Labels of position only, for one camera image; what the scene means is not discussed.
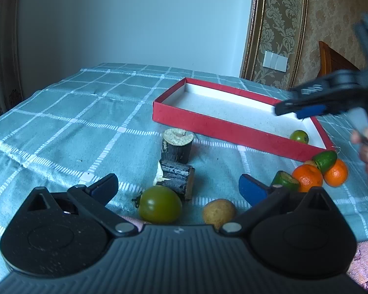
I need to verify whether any white light switch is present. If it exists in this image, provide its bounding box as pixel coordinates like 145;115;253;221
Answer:
263;51;288;72

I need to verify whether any large green tomato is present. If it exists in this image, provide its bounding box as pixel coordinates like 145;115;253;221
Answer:
132;185;183;224

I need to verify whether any gold wall moulding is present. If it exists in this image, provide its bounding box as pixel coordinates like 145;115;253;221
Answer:
240;0;309;91

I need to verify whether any dark split sugarcane piece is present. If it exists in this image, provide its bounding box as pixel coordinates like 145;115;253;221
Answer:
153;159;194;202

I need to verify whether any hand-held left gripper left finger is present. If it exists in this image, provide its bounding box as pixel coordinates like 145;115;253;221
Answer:
27;173;135;237

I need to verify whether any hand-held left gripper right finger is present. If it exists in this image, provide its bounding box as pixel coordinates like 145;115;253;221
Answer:
219;174;334;236

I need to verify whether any red cardboard box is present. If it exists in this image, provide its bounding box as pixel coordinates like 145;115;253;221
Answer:
153;77;336;163

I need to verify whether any wooden headboard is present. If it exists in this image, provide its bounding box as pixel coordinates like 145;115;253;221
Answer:
318;40;361;78

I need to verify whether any orange mandarin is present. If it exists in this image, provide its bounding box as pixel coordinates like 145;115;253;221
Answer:
322;158;348;188
292;164;323;193

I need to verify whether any teal checked blanket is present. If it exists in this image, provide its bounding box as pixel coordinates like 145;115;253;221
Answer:
0;63;368;294

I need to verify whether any sugarcane piece with hollow end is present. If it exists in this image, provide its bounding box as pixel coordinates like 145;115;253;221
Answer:
162;128;194;164

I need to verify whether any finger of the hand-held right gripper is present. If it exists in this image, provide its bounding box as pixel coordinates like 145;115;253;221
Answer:
274;84;368;119
290;70;361;100

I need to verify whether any small green round fruit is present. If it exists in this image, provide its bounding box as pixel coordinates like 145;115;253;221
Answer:
290;129;310;144

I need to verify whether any brown round fruit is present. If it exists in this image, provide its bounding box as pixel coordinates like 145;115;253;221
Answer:
202;198;237;232

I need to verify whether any green cucumber piece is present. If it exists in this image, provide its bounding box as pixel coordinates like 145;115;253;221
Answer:
313;151;338;173
271;171;301;192

